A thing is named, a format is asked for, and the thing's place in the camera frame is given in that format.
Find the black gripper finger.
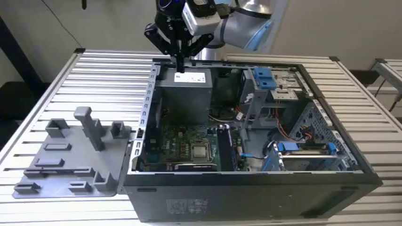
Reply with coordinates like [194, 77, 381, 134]
[180, 32, 216, 73]
[143, 22, 182, 73]

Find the black RAM slot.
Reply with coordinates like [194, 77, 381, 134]
[223, 126, 234, 171]
[220, 126, 231, 171]

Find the blue drive bay latch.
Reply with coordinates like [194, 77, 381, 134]
[252, 67, 278, 90]

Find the grey power supply unit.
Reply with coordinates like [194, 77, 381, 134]
[155, 68, 215, 125]

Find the grey metal drive cage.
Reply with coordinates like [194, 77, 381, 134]
[239, 67, 312, 129]

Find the green motherboard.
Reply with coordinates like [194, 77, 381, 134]
[156, 103, 254, 172]

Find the black stand leg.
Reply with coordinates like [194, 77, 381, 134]
[0, 16, 43, 85]

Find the silver CPU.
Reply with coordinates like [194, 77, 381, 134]
[191, 145, 211, 160]

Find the metal CPU socket cover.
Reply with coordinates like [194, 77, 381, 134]
[187, 140, 215, 163]

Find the hard disk in blue carrier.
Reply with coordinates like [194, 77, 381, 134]
[262, 140, 343, 172]

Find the black box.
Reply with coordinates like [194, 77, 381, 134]
[349, 69, 382, 88]

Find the grey plastic parts rack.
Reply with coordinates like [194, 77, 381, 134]
[11, 106, 132, 200]

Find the metal slat side table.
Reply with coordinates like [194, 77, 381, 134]
[366, 57, 402, 95]

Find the black open PC case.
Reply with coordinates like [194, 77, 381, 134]
[120, 56, 383, 223]

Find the white yellow wire bundle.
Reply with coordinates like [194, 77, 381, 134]
[207, 109, 244, 123]

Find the orange red wire bundle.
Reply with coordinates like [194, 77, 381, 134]
[275, 101, 314, 142]

